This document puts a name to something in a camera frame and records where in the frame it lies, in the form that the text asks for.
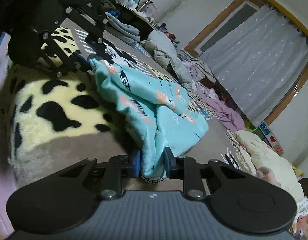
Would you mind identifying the teal lion print garment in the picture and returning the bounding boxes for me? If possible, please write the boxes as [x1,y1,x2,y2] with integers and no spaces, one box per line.
[88,55,209,178]

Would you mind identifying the folded grey sweatpants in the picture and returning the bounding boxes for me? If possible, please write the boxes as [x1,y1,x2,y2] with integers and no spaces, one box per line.
[105,12,140,45]

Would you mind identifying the dark side table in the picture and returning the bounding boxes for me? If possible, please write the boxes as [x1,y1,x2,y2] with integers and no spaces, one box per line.
[115,3,155,41]

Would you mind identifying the Mickey Mouse print blanket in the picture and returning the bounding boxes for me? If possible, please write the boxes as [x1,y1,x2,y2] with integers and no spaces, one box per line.
[0,17,259,196]

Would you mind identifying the steel thermos bottle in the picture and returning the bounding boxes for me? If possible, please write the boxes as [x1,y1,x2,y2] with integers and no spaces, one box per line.
[136,0,153,12]

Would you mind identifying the grey puffer jacket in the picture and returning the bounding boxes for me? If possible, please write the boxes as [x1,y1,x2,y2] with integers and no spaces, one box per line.
[140,30,194,90]

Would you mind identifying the purple floral duvet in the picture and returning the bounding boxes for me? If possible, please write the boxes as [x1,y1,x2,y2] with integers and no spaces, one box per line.
[177,52,245,133]

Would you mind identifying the cream puffer quilt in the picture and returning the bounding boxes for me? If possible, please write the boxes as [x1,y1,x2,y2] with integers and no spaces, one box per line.
[234,130,304,202]

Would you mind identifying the folded beige pink garment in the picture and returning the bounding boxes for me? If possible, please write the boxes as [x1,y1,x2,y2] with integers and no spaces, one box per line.
[256,167,281,187]

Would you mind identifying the colourful foam play mat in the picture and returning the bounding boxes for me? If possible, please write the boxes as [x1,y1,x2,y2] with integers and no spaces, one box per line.
[244,119,284,155]

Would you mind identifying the yellow plush toy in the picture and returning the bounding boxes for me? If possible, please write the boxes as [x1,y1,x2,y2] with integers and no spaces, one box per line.
[292,165,305,180]

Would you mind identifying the grey star curtain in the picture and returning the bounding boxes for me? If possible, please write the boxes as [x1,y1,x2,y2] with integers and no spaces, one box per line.
[200,5,308,126]

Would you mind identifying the wooden window frame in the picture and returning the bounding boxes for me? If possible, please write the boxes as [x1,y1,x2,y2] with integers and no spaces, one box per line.
[185,0,308,125]

